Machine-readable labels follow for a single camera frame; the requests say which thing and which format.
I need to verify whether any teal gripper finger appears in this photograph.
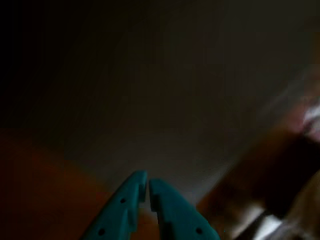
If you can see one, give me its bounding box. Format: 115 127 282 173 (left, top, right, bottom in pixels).
81 170 148 240
148 178 222 240

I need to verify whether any grey rubber table mat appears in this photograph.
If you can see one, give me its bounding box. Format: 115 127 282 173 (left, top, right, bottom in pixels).
57 94 241 208

